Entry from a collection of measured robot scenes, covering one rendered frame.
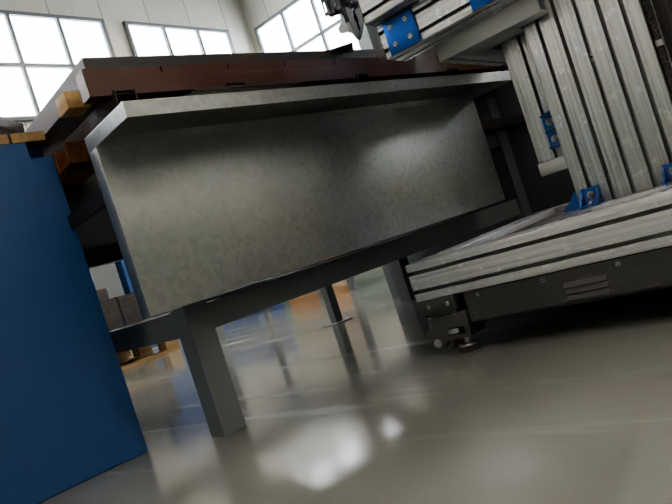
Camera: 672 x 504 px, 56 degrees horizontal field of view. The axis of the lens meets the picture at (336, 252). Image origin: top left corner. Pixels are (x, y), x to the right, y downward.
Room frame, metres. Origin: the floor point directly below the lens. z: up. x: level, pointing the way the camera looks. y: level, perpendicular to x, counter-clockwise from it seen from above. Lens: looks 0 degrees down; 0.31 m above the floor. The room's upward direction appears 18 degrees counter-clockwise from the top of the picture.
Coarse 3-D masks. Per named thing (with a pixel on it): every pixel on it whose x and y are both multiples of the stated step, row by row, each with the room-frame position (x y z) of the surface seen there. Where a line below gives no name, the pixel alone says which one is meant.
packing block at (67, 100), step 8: (64, 96) 1.35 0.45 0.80; (72, 96) 1.36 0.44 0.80; (80, 96) 1.37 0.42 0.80; (56, 104) 1.39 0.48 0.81; (64, 104) 1.36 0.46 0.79; (72, 104) 1.36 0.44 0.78; (80, 104) 1.37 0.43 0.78; (88, 104) 1.38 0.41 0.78; (64, 112) 1.37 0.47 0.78; (72, 112) 1.38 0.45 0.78; (80, 112) 1.40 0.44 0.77
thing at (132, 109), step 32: (192, 96) 1.22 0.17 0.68; (224, 96) 1.26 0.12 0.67; (256, 96) 1.32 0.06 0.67; (288, 96) 1.37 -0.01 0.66; (320, 96) 1.43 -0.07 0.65; (352, 96) 1.64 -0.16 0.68; (384, 96) 1.76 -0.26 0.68; (416, 96) 1.90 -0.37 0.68; (448, 96) 2.07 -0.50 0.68; (96, 128) 1.22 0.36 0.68; (128, 128) 1.29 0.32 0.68; (160, 128) 1.36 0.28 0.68; (192, 128) 1.43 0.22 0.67; (224, 128) 1.49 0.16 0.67
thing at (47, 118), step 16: (432, 48) 2.16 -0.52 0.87; (80, 64) 1.36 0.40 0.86; (96, 64) 1.37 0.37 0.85; (112, 64) 1.39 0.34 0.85; (128, 64) 1.42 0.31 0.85; (144, 64) 1.44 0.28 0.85; (160, 64) 1.47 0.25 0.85; (176, 64) 1.50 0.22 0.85; (48, 112) 1.55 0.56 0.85; (32, 128) 1.65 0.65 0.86; (48, 128) 1.57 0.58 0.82; (64, 128) 1.60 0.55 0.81; (48, 144) 1.69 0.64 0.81
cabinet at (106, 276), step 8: (112, 264) 9.68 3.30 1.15; (96, 272) 9.46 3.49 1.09; (104, 272) 9.56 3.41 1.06; (112, 272) 9.65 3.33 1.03; (96, 280) 9.43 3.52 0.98; (104, 280) 9.52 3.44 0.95; (112, 280) 9.62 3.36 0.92; (96, 288) 9.40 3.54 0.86; (112, 288) 9.59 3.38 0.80; (120, 288) 9.69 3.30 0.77; (112, 296) 9.56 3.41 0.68
